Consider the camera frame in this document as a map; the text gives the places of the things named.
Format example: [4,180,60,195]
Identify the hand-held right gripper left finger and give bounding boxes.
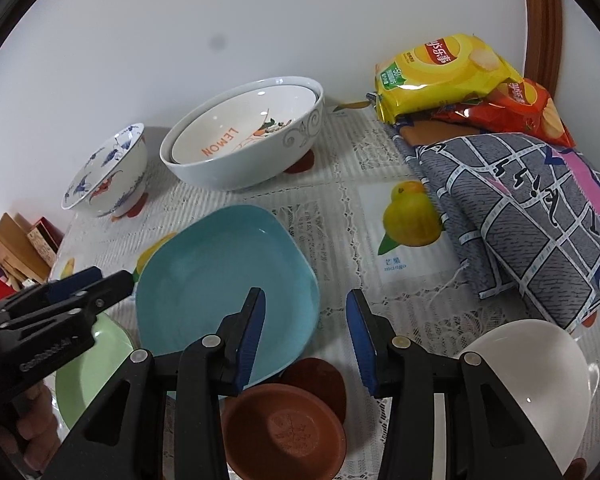
[42,287,267,480]

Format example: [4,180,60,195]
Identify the person's left hand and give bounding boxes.
[14,380,65,479]

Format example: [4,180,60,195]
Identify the brown clay saucer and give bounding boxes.
[280,357,347,423]
[221,384,348,480]

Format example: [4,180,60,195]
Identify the white fruit-print bowl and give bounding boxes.
[171,85,317,165]

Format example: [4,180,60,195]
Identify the red chip bag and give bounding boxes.
[430,77,578,148]

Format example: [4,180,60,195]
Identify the fruit-print lace tablecloth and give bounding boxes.
[47,95,600,480]

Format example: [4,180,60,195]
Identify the brown wooden board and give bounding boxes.
[0,212,51,286]

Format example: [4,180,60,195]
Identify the green plate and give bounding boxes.
[55,312,141,431]

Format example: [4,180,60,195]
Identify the blue patterned white bowl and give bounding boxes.
[61,122,148,218]

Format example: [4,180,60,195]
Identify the stacked white bowls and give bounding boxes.
[160,77,326,192]

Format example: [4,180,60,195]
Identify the plain white bowl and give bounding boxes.
[457,319,593,476]

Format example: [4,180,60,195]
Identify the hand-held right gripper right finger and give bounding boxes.
[345,289,568,480]

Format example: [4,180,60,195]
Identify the blue square plate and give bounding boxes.
[135,205,321,402]

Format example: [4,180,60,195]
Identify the brown wooden door frame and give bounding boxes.
[522,0,563,101]

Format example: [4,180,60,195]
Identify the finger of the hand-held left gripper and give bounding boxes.
[67,270,134,319]
[45,266,104,306]

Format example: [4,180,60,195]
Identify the patterned red-edged box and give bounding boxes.
[27,216,64,267]

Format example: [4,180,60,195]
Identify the yellow chip bag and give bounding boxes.
[375,34,523,123]

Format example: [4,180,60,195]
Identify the grey checked cloth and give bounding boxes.
[365,92,600,331]

